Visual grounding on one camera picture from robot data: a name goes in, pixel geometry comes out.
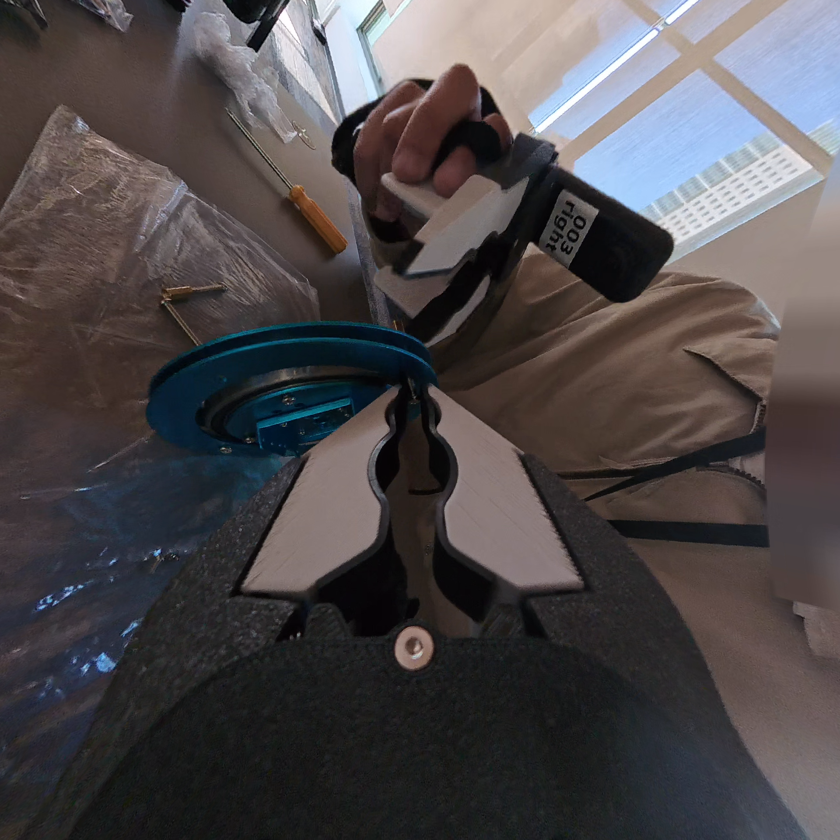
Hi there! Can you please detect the window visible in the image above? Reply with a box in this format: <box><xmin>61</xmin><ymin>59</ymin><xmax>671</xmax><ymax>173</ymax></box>
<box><xmin>357</xmin><ymin>0</ymin><xmax>840</xmax><ymax>265</ymax></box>

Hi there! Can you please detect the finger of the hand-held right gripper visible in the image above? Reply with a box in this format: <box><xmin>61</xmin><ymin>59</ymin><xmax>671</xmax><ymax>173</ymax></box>
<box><xmin>408</xmin><ymin>241</ymin><xmax>521</xmax><ymax>347</ymax></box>
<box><xmin>402</xmin><ymin>177</ymin><xmax>531</xmax><ymax>279</ymax></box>

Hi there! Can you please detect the black hard case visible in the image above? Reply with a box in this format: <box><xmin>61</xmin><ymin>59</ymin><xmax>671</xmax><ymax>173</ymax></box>
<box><xmin>226</xmin><ymin>0</ymin><xmax>291</xmax><ymax>51</ymax></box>

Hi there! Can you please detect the small crumpled clear bag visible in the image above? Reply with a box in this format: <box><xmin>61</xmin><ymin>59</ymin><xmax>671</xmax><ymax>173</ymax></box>
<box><xmin>192</xmin><ymin>10</ymin><xmax>301</xmax><ymax>143</ymax></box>

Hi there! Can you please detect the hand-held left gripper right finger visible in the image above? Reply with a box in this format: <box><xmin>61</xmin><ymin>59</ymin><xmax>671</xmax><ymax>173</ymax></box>
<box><xmin>423</xmin><ymin>384</ymin><xmax>585</xmax><ymax>596</ymax></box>

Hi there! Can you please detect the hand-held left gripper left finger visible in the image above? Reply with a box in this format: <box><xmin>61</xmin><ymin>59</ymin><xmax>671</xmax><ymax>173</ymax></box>
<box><xmin>239</xmin><ymin>387</ymin><xmax>401</xmax><ymax>598</ymax></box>

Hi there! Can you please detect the blue disc bearing assembly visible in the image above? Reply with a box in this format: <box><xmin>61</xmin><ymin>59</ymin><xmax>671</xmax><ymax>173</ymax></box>
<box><xmin>146</xmin><ymin>319</ymin><xmax>440</xmax><ymax>460</ymax></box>

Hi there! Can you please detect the orange handled screwdriver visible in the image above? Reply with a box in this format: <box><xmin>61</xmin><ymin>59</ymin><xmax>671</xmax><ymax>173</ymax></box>
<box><xmin>225</xmin><ymin>107</ymin><xmax>349</xmax><ymax>256</ymax></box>

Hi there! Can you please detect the clear plastic bag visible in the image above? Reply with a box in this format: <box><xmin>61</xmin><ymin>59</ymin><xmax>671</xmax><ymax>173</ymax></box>
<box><xmin>0</xmin><ymin>105</ymin><xmax>370</xmax><ymax>821</ymax></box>

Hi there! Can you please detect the person's right forearm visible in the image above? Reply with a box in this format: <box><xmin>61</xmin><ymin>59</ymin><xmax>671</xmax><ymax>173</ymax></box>
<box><xmin>436</xmin><ymin>252</ymin><xmax>782</xmax><ymax>475</ymax></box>

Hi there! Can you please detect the person's right hand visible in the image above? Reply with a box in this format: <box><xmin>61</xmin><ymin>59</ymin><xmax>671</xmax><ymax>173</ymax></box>
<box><xmin>353</xmin><ymin>63</ymin><xmax>514</xmax><ymax>225</ymax></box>

